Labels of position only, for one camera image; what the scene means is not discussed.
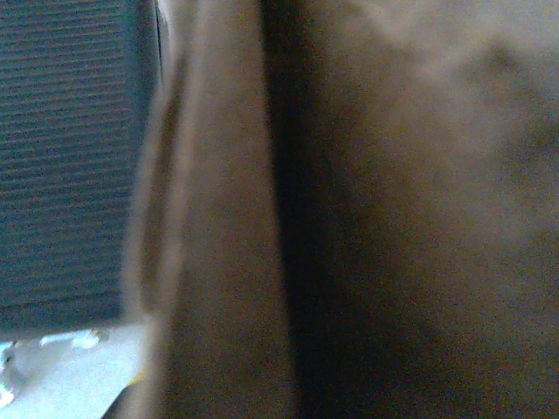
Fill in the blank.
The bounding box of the brown cardboard box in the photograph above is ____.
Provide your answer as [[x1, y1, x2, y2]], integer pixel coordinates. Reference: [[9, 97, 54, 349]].
[[104, 0, 559, 419]]

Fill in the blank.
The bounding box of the black hard case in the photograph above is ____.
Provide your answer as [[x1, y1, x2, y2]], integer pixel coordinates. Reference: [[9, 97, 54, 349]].
[[0, 0, 163, 333]]

